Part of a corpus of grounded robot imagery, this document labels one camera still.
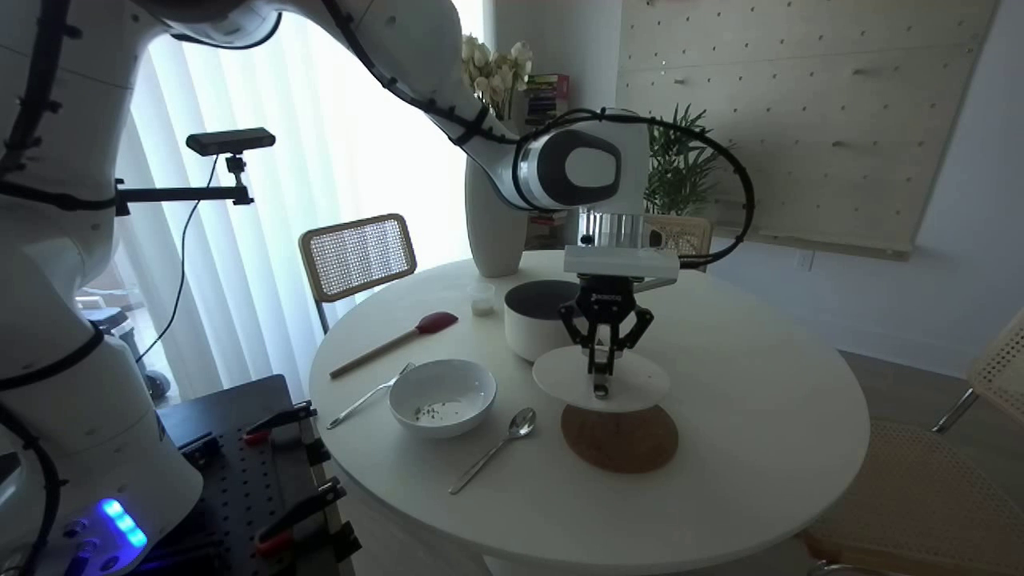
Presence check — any round cork trivet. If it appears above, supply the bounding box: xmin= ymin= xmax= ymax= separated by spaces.
xmin=556 ymin=399 xmax=681 ymax=478

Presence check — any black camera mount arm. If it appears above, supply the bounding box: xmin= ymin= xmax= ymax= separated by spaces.
xmin=109 ymin=155 xmax=261 ymax=221

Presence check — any light wooden pegboard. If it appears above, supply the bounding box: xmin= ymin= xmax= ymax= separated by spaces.
xmin=616 ymin=0 xmax=1005 ymax=259

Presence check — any black perforated robot table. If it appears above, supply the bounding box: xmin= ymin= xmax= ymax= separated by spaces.
xmin=125 ymin=370 xmax=365 ymax=576

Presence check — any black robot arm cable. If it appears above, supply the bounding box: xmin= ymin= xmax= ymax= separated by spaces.
xmin=419 ymin=94 xmax=759 ymax=271

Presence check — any tall white ribbed vase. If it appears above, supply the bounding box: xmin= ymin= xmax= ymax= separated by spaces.
xmin=462 ymin=156 xmax=535 ymax=283

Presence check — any white pot with metal handle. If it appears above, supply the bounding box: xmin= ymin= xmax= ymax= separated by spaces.
xmin=499 ymin=274 xmax=601 ymax=369

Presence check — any white ceramic bowl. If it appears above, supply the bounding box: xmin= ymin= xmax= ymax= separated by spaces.
xmin=389 ymin=354 xmax=499 ymax=442

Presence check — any silver spoon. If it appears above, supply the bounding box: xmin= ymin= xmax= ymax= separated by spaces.
xmin=447 ymin=407 xmax=542 ymax=500

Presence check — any small white cup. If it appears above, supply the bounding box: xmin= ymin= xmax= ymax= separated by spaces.
xmin=466 ymin=283 xmax=503 ymax=319

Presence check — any white sheer curtain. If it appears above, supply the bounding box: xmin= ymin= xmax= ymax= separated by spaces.
xmin=109 ymin=0 xmax=497 ymax=399

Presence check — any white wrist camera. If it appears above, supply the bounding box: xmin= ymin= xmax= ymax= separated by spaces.
xmin=561 ymin=244 xmax=684 ymax=290

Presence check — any white flower bouquet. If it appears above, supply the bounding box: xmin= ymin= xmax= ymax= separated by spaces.
xmin=459 ymin=31 xmax=539 ymax=129

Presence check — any green potted plant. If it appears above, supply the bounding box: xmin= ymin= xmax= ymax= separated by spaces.
xmin=642 ymin=104 xmax=735 ymax=221

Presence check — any silver fork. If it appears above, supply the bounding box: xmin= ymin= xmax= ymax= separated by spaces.
xmin=325 ymin=362 xmax=415 ymax=431

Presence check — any black clamp with red handle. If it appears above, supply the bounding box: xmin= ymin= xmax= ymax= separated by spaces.
xmin=253 ymin=478 xmax=352 ymax=559
xmin=241 ymin=397 xmax=325 ymax=451

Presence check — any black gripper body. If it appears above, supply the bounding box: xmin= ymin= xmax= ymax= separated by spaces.
xmin=561 ymin=271 xmax=657 ymax=351

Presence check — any red spatula with wooden handle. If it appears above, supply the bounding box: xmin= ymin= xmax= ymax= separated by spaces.
xmin=328 ymin=308 xmax=462 ymax=383

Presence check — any thin black camera cable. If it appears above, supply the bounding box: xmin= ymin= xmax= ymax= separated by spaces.
xmin=131 ymin=156 xmax=225 ymax=369

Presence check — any rattan back chair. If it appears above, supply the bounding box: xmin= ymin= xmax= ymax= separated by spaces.
xmin=928 ymin=304 xmax=1024 ymax=439
xmin=296 ymin=210 xmax=423 ymax=336
xmin=642 ymin=207 xmax=718 ymax=271

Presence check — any black exterior camera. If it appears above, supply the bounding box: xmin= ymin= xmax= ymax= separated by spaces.
xmin=183 ymin=124 xmax=278 ymax=159

